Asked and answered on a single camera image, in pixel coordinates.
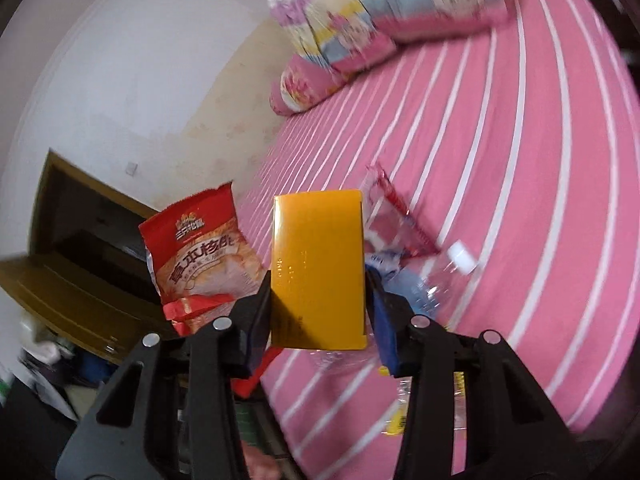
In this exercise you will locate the pink striped bed sheet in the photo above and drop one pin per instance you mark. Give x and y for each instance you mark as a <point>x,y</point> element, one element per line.
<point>525,160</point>

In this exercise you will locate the wooden desk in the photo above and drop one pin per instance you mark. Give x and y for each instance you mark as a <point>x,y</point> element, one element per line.
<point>75,300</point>

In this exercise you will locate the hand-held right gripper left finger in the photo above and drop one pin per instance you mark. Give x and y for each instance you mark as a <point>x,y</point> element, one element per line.
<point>255,322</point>

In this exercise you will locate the clear plastic bottle white cap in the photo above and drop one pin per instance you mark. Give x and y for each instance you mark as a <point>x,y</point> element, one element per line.
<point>425,290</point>

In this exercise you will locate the red clear printed wrapper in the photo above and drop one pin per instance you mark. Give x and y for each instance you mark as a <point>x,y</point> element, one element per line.
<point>400,220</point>

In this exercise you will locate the yellow cardboard box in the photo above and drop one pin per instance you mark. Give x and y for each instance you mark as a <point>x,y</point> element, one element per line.
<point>315,270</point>

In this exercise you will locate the red snack bag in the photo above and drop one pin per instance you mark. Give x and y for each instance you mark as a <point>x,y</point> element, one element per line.
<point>200,260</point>

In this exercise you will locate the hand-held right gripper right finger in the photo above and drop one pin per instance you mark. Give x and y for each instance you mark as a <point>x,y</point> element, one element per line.
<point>382,330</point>

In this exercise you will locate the folded cartoon print quilt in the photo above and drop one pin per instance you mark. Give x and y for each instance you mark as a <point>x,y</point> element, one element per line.
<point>325,25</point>

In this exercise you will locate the white wall switch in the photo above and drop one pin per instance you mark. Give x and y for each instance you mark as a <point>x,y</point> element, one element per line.
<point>131,169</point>

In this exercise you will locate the pink cartoon print pillow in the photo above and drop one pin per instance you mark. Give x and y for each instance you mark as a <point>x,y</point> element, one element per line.
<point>300,87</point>

